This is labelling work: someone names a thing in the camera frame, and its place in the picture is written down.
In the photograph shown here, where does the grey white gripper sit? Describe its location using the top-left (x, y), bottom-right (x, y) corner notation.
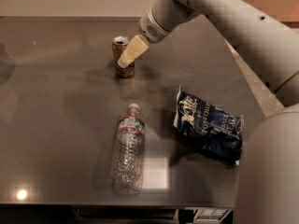
top-left (117, 0), bottom-right (199, 68)

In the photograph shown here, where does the orange soda can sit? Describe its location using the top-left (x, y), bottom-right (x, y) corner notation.
top-left (112, 35), bottom-right (135, 78)

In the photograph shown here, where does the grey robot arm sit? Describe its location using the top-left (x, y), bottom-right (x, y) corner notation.
top-left (118, 0), bottom-right (299, 224)

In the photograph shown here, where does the blue potato chip bag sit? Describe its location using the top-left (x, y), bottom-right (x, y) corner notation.
top-left (173, 89), bottom-right (244, 164)

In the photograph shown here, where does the clear plastic water bottle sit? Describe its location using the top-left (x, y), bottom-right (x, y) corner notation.
top-left (110, 104), bottom-right (145, 195)

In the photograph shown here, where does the label under table edge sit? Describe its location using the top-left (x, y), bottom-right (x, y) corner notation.
top-left (194, 208), bottom-right (231, 221)

